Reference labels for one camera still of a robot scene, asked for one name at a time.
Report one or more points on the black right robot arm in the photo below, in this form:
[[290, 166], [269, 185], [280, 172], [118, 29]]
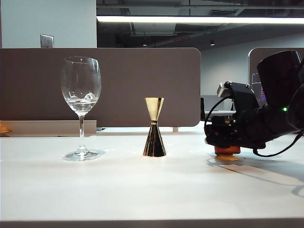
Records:
[[280, 76]]

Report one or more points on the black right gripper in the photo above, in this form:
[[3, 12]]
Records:
[[261, 126]]

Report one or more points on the small amber measuring cup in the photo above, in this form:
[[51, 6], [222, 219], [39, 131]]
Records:
[[226, 150]]

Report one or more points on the white background desk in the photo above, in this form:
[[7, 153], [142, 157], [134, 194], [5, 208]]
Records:
[[223, 113]]

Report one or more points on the round ceiling downlight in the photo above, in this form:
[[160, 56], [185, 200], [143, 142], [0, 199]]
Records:
[[212, 43]]

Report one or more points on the clear stemmed wine glass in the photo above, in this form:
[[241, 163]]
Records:
[[81, 104]]

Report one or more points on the wide brown desk partition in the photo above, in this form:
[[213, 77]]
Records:
[[142, 76]]

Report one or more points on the brown partition with pale rim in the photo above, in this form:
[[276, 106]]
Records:
[[254, 61]]

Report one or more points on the long ceiling light strip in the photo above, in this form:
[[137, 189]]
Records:
[[190, 19]]

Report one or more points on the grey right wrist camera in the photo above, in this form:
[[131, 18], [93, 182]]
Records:
[[242, 95]]

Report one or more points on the gold hourglass jigger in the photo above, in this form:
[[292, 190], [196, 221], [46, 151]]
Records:
[[154, 142]]

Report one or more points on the grey background desk panel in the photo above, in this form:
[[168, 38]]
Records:
[[210, 101]]

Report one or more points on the clear Ganten water bottle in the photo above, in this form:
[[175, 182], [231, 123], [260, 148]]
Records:
[[256, 78]]

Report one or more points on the metal wall switch plate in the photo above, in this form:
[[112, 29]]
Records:
[[47, 41]]

